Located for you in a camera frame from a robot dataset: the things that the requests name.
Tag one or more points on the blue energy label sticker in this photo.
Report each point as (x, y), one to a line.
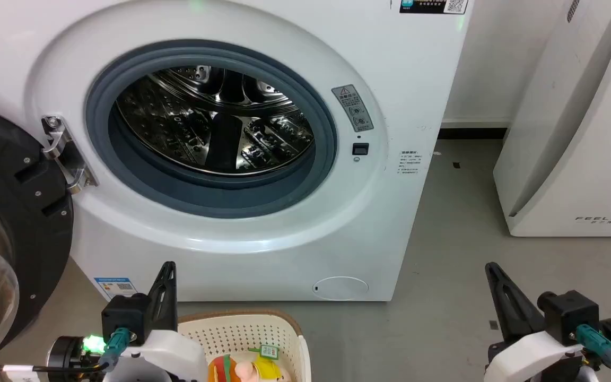
(115, 287)

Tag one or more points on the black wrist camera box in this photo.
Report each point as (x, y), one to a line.
(125, 315)
(570, 315)

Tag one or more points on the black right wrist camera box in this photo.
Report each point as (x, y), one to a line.
(570, 315)

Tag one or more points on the small printed text label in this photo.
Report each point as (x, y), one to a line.
(409, 162)

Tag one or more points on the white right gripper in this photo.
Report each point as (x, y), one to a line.
(533, 358)

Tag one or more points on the black QR code sticker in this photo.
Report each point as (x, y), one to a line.
(433, 5)

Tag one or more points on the black round washer door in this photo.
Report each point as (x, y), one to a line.
(24, 212)

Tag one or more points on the metal door hinge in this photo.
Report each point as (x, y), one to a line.
(64, 151)

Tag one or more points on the colourful plush toy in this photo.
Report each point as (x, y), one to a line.
(247, 369)

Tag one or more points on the white front-load washing machine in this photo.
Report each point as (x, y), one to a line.
(263, 254)

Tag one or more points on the black door latch socket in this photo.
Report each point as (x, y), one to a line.
(360, 149)

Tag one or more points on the white Feelbird appliance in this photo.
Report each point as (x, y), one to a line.
(576, 132)

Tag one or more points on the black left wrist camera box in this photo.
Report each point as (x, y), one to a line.
(125, 315)

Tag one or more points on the cream perforated laundry basket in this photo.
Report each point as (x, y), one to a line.
(242, 334)

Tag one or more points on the oval drain filter cover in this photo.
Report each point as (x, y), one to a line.
(341, 288)

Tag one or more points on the grey rubber door gasket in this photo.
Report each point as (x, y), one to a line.
(295, 180)

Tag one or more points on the grey warning sticker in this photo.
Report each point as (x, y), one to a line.
(354, 108)

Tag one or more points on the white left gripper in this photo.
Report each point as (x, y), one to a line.
(173, 353)

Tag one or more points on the stainless steel washing machine drum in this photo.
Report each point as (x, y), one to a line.
(215, 122)

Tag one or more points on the green hang tag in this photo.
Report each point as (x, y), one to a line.
(268, 351)

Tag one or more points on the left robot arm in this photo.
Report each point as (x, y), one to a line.
(67, 353)

